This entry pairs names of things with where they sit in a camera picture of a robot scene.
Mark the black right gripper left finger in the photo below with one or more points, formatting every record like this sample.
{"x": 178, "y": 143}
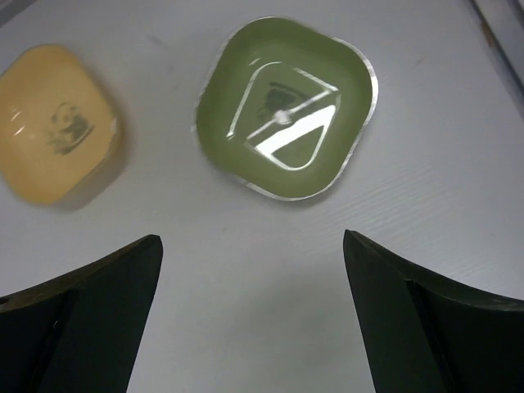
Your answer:
{"x": 81, "y": 331}

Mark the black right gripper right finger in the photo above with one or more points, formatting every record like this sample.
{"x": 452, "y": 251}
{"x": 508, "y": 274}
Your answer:
{"x": 424, "y": 332}

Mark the yellow panda plate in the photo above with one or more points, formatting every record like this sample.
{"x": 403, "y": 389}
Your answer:
{"x": 58, "y": 125}

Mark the green panda plate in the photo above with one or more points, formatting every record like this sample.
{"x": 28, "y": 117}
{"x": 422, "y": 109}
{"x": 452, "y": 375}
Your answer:
{"x": 283, "y": 108}

